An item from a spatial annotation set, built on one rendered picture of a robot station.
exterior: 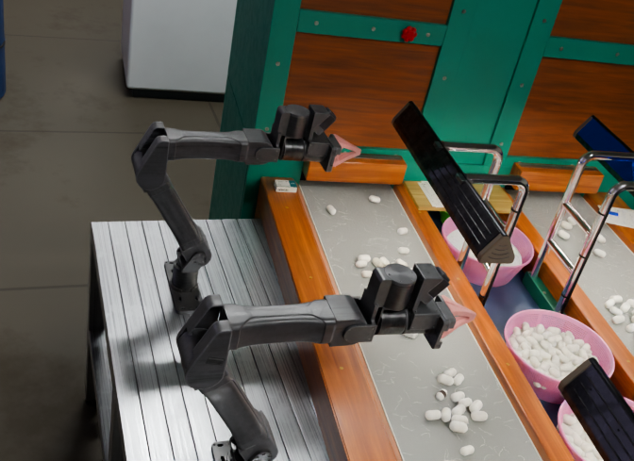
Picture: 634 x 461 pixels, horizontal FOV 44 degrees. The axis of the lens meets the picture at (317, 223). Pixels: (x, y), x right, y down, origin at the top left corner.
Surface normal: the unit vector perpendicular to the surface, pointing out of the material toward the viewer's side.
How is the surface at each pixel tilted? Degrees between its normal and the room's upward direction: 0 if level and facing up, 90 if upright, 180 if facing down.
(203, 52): 90
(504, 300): 0
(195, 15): 90
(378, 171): 90
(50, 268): 0
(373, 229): 0
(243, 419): 88
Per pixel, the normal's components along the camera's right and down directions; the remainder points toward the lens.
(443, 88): 0.22, 0.57
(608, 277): 0.18, -0.82
